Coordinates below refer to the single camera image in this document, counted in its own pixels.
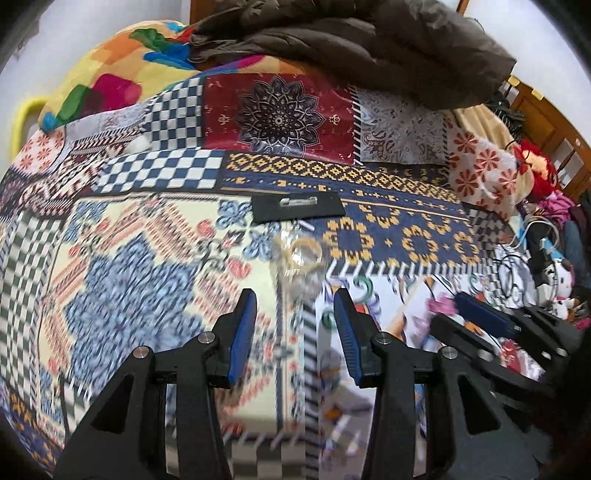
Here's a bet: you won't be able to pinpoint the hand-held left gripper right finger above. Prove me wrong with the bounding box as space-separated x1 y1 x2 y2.
332 287 543 480

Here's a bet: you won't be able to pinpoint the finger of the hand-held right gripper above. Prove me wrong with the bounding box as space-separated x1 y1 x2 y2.
455 292 585 359
429 314 556 401

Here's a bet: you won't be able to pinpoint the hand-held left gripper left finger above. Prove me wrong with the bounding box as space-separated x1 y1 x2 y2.
53 288 258 480

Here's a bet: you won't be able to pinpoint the clear plastic wrapper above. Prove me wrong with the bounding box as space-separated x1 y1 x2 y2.
272 222 330 301

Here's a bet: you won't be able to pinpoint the white cat plush toy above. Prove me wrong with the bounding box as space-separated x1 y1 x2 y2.
544 257 579 320

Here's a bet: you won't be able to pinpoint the black card with clear clip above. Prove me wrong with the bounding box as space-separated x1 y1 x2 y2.
252 194 346 226

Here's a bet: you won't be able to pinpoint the pink cloth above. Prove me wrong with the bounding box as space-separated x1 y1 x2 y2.
539 189 579 223

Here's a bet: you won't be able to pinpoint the patchwork printed blanket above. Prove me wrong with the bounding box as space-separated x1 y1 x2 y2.
0 55 546 480

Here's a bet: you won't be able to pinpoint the red plush toy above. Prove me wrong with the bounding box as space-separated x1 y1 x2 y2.
510 141 563 195

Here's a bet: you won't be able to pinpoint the beige fleece blanket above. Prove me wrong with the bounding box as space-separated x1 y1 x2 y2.
455 105 518 148

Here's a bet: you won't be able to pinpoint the dark striped clothing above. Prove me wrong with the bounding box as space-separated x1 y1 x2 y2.
488 90 526 140

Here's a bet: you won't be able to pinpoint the wooden bed headboard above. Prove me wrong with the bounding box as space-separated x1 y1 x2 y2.
503 74 591 204

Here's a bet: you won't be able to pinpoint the brown padded jacket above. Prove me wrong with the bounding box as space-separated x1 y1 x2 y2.
188 0 517 112

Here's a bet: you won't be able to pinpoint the colourful block-pattern blanket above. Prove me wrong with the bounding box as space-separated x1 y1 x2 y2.
39 19 306 133

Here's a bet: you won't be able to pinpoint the white cables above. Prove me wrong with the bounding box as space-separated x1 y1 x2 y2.
498 216 560 306

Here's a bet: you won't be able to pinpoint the thin black cable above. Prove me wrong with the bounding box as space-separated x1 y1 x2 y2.
57 373 75 435

